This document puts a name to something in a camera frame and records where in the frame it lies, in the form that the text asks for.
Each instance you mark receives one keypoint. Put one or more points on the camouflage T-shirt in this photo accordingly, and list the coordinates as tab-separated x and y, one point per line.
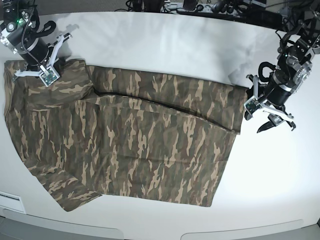
110	131

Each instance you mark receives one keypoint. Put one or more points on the white box at table edge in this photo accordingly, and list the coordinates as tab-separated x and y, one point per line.
11	202

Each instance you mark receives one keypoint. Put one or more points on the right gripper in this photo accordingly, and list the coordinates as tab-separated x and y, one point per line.
39	49

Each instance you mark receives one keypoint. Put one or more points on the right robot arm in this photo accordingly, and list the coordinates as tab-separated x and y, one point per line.
20	32

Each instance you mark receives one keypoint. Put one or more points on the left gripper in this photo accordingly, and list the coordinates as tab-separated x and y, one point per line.
277	97

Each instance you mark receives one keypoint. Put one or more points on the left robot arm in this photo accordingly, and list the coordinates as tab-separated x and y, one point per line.
296	50

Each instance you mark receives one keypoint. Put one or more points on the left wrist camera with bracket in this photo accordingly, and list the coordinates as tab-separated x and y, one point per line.
257	101

